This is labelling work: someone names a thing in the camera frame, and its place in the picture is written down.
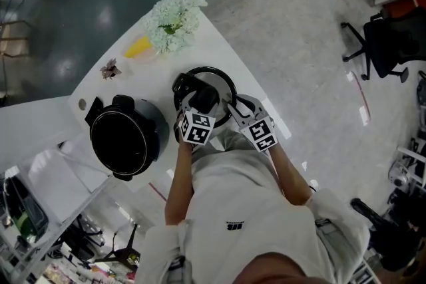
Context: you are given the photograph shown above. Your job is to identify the wooden table with legs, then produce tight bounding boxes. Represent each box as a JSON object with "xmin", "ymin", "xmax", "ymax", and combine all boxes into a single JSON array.
[{"xmin": 0, "ymin": 19, "xmax": 33, "ymax": 61}]

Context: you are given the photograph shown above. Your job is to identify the white flower bouquet in vase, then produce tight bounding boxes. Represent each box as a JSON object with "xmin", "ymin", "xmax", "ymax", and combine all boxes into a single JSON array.
[{"xmin": 142, "ymin": 0, "xmax": 209, "ymax": 56}]

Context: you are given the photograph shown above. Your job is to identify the person's white shirt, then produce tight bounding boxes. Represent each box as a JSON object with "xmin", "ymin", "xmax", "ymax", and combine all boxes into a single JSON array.
[{"xmin": 136, "ymin": 149, "xmax": 371, "ymax": 284}]

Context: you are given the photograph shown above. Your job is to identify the grey round camera device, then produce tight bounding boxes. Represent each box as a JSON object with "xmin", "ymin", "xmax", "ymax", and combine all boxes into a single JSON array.
[{"xmin": 389, "ymin": 162, "xmax": 411, "ymax": 189}]

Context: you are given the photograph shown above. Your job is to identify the white equipment rack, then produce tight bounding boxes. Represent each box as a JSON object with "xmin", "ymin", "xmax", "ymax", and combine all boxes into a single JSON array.
[{"xmin": 395, "ymin": 146, "xmax": 426, "ymax": 191}]

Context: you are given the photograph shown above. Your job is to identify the white metal shelf rack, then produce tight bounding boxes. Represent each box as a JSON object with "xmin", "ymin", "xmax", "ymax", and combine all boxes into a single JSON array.
[{"xmin": 0, "ymin": 139, "xmax": 148, "ymax": 284}]

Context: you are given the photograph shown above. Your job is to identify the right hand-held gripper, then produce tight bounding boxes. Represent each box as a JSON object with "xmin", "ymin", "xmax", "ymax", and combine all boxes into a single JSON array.
[{"xmin": 226, "ymin": 94, "xmax": 280, "ymax": 154}]

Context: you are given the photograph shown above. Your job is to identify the person's left forearm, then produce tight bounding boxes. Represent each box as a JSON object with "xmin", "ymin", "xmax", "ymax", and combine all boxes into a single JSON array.
[{"xmin": 164, "ymin": 142, "xmax": 196, "ymax": 227}]

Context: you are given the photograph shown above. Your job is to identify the black pressure cooker pot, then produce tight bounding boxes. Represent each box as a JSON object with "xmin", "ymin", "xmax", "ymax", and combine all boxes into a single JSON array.
[{"xmin": 89, "ymin": 94, "xmax": 171, "ymax": 182}]

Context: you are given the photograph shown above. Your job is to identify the person's right forearm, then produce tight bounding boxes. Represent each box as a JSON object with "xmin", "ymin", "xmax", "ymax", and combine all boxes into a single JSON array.
[{"xmin": 267, "ymin": 145, "xmax": 314, "ymax": 208}]

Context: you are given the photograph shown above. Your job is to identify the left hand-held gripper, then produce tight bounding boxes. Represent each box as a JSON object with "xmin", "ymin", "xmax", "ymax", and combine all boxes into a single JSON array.
[{"xmin": 172, "ymin": 90, "xmax": 223, "ymax": 147}]

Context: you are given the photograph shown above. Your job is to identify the small pink potted plant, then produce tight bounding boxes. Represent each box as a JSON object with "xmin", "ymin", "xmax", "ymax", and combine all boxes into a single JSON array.
[{"xmin": 99, "ymin": 58, "xmax": 122, "ymax": 81}]

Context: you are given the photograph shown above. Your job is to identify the cooker lid with black handle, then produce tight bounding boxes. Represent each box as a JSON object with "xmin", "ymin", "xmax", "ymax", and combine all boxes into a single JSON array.
[{"xmin": 171, "ymin": 66, "xmax": 238, "ymax": 129}]

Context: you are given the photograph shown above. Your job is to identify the white square table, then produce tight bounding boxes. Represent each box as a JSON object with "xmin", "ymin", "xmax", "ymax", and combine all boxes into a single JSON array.
[{"xmin": 68, "ymin": 0, "xmax": 293, "ymax": 194}]

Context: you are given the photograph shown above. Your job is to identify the black appliance with green window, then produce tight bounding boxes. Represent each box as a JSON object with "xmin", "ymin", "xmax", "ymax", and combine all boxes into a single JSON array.
[{"xmin": 1, "ymin": 176, "xmax": 49, "ymax": 244}]

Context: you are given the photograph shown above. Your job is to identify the yellow corn cob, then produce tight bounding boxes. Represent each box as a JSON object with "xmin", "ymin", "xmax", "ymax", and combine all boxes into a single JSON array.
[{"xmin": 124, "ymin": 35, "xmax": 152, "ymax": 59}]

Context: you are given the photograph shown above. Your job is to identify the black folding stand with tray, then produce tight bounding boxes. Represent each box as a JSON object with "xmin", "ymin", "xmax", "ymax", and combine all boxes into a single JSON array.
[{"xmin": 95, "ymin": 224, "xmax": 141, "ymax": 274}]

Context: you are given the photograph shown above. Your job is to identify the person's grey trousers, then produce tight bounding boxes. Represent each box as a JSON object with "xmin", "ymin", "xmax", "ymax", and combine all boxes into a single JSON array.
[{"xmin": 191, "ymin": 128, "xmax": 278, "ymax": 178}]

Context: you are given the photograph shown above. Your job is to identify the black mesh office chair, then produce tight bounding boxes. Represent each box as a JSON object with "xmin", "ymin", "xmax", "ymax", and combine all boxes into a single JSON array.
[{"xmin": 341, "ymin": 6, "xmax": 426, "ymax": 84}]

